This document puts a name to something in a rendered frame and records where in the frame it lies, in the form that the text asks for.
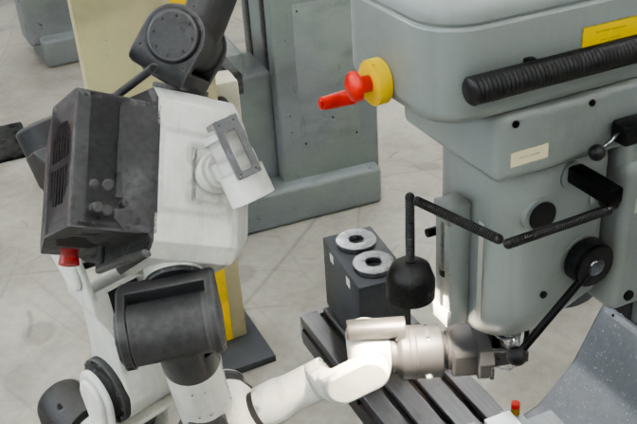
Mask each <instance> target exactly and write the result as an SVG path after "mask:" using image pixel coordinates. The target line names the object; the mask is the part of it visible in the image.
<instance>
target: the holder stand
mask: <svg viewBox="0 0 637 424"><path fill-rule="evenodd" d="M323 251H324V265H325V281H326V295H327V304H328V305H329V306H330V308H331V309H332V311H333V313H334V314H335V316H336V317H337V319H338V321H339V323H340V324H341V326H342V327H343V329H344V331H345V330H346V320H355V319H358V318H384V317H398V316H404V317H405V322H406V325H410V309H405V308H401V307H397V306H395V305H393V304H391V303H390V302H389V300H388V299H387V296H386V277H387V274H388V271H389V269H390V266H391V263H392V261H394V260H395V259H397V258H396V257H395V256H394V255H393V254H392V252H391V251H390V250H389V248H388V247H387V246H386V245H385V244H384V242H383V241H382V240H381V239H380V237H379V236H378V235H377V234H376V232H375V231H374V230H373V229H372V227H366V228H362V229H352V230H346V231H343V232H342V233H339V234H335V235H331V236H327V237H324V238H323Z"/></svg>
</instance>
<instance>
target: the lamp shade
mask: <svg viewBox="0 0 637 424"><path fill-rule="evenodd" d="M414 257H415V259H414V261H412V262H408V261H407V260H406V255H405V256H402V257H399V258H397V259H395V260H394V261H392V263H391V266H390V269H389V271H388V274H387V277H386V296H387V299H388V300H389V302H390V303H391V304H393V305H395V306H397V307H401V308H405V309H417V308H422V307H425V306H427V305H429V304H431V303H432V302H433V300H434V298H435V276H434V274H433V271H432V269H431V266H430V264H429V262H428V261H427V260H426V259H424V258H422V257H419V256H416V255H415V256H414Z"/></svg>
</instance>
